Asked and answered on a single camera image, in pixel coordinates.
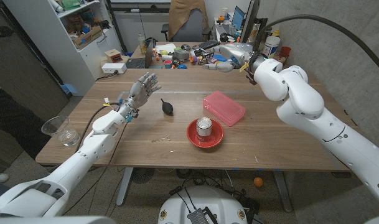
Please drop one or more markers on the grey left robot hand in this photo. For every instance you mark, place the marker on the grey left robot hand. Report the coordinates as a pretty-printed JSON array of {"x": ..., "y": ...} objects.
[{"x": 139, "y": 93}]

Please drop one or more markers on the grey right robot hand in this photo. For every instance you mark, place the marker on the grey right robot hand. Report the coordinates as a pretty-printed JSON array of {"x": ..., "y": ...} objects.
[{"x": 239, "y": 53}]

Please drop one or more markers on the red white soup can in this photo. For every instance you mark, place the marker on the red white soup can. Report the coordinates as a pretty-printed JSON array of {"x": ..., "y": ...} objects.
[{"x": 204, "y": 127}]

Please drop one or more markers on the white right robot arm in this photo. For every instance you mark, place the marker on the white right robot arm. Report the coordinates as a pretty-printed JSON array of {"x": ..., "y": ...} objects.
[{"x": 310, "y": 115}]

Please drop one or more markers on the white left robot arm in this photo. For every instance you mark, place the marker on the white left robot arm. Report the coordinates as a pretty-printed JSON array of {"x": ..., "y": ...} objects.
[{"x": 71, "y": 171}]

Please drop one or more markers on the black rubber air blower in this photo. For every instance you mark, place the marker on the black rubber air blower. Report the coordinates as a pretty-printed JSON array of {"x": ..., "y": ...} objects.
[{"x": 167, "y": 108}]

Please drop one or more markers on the pink plastic tray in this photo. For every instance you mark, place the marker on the pink plastic tray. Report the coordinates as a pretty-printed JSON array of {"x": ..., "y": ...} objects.
[{"x": 223, "y": 108}]

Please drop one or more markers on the red bowl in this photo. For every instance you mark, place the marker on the red bowl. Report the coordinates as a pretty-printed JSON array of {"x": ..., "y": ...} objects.
[{"x": 217, "y": 137}]

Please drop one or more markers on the black headphones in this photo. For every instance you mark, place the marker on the black headphones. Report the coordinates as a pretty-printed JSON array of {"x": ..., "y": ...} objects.
[{"x": 226, "y": 38}]

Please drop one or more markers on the dark laptop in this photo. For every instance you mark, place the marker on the dark laptop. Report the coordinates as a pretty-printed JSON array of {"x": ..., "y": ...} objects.
[{"x": 137, "y": 63}]

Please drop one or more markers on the black keyboard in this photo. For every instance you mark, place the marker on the black keyboard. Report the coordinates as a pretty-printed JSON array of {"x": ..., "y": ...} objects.
[{"x": 209, "y": 44}]

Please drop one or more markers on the black computer monitor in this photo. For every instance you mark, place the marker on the black computer monitor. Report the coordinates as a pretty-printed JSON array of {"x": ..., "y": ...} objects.
[{"x": 249, "y": 21}]

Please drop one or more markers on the white canister blue label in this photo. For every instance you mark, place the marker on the white canister blue label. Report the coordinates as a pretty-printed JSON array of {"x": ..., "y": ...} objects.
[{"x": 271, "y": 45}]

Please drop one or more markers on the blue box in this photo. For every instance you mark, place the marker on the blue box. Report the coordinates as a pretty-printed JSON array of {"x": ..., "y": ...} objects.
[{"x": 238, "y": 18}]

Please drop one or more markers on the white power box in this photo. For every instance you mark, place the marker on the white power box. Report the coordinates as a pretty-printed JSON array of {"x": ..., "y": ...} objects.
[{"x": 114, "y": 68}]

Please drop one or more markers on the wooden back desk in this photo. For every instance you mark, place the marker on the wooden back desk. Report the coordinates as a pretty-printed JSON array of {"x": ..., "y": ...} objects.
[{"x": 139, "y": 56}]

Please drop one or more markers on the pink teal cup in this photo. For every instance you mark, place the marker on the pink teal cup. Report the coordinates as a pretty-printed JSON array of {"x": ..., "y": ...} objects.
[{"x": 167, "y": 64}]

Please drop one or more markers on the small cardboard box red print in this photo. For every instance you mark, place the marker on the small cardboard box red print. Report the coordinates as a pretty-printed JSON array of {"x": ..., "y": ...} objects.
[{"x": 113, "y": 56}]

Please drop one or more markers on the red cup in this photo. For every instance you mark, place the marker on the red cup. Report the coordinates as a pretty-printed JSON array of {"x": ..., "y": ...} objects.
[{"x": 285, "y": 50}]

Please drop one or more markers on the clear drink bottle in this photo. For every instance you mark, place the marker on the clear drink bottle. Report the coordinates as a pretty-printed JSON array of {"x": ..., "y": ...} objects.
[{"x": 142, "y": 45}]

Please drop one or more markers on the grey office chair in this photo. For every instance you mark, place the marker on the grey office chair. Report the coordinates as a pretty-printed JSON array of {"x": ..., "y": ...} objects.
[{"x": 190, "y": 29}]

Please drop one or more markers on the grey tape roll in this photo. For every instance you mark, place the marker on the grey tape roll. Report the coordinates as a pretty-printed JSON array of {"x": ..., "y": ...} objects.
[{"x": 181, "y": 55}]

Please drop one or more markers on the white shelf unit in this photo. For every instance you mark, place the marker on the white shelf unit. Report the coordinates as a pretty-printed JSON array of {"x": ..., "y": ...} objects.
[{"x": 83, "y": 59}]

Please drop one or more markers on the round black floor fan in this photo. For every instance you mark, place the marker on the round black floor fan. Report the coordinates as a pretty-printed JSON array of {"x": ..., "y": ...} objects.
[{"x": 142, "y": 175}]

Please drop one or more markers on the clear plastic cup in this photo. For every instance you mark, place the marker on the clear plastic cup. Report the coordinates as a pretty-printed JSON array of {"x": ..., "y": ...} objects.
[{"x": 63, "y": 132}]

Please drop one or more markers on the grey table leg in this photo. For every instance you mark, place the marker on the grey table leg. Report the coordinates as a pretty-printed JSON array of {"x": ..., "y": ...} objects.
[
  {"x": 282, "y": 191},
  {"x": 124, "y": 186}
]

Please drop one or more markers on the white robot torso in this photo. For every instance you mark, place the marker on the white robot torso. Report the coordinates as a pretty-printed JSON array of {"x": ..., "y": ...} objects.
[{"x": 204, "y": 199}]

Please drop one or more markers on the orange ball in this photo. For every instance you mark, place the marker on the orange ball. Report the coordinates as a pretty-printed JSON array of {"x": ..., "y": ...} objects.
[{"x": 258, "y": 182}]

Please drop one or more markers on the black box on torso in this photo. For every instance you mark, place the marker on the black box on torso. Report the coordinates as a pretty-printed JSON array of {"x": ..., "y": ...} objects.
[{"x": 198, "y": 216}]

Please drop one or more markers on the person in grey shirt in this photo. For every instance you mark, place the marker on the person in grey shirt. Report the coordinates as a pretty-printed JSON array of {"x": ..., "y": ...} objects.
[{"x": 2, "y": 124}]

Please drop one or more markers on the white shoe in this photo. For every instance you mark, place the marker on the white shoe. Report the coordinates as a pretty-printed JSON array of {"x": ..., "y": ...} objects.
[{"x": 2, "y": 178}]

